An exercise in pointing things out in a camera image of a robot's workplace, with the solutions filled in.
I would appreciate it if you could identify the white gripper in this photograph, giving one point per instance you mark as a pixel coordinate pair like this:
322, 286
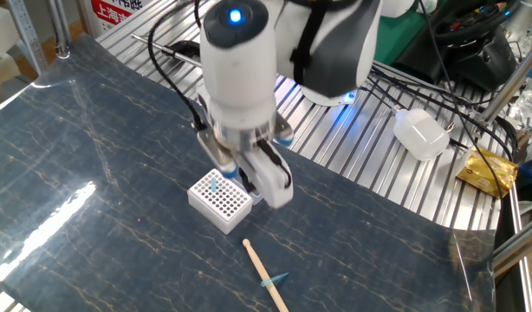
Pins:
270, 186

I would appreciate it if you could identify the blue medium pipette tip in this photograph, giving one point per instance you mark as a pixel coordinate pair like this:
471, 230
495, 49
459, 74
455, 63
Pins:
213, 185
272, 281

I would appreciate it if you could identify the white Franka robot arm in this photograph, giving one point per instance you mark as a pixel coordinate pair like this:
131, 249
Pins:
240, 78

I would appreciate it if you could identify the white pipette tip holder box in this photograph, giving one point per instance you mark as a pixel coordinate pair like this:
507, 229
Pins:
205, 210

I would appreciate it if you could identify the wooden drumstick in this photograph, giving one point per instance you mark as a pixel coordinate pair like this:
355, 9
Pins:
261, 271

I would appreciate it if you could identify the black clamp with metal rod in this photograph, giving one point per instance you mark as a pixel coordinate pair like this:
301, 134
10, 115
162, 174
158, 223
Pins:
188, 45

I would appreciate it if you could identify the dark blue marble mat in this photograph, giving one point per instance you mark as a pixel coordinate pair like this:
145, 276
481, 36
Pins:
75, 130

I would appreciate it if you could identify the white plastic bottle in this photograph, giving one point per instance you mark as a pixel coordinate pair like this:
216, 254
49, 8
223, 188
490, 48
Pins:
422, 136

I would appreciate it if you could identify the green mat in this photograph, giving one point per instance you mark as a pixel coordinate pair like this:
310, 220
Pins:
396, 41

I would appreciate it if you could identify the red and white sign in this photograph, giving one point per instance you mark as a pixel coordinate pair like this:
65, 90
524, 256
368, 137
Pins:
114, 15

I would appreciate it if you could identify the gold foil packet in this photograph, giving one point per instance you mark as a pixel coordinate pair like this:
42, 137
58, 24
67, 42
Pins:
474, 173

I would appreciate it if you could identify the black equipment pile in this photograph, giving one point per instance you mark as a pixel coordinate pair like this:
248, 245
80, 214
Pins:
487, 60

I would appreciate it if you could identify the perforated metal rail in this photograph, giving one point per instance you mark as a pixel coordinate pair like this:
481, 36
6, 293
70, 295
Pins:
27, 37

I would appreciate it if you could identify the aluminium frame post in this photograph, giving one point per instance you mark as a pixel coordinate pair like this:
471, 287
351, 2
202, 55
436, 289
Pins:
506, 89

